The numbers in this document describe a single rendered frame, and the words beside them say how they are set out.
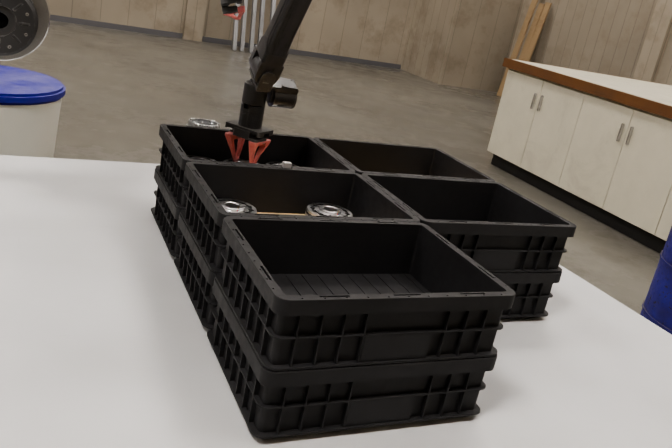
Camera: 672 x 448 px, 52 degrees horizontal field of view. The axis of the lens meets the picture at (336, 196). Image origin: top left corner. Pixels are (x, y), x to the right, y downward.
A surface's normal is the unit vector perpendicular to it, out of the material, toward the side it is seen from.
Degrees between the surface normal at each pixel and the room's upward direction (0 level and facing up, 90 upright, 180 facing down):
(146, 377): 0
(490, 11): 90
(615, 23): 90
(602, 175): 90
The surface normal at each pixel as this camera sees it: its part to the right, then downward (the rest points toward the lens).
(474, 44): 0.42, 0.35
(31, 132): 0.84, 0.36
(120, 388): 0.18, -0.94
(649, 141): -0.91, -0.05
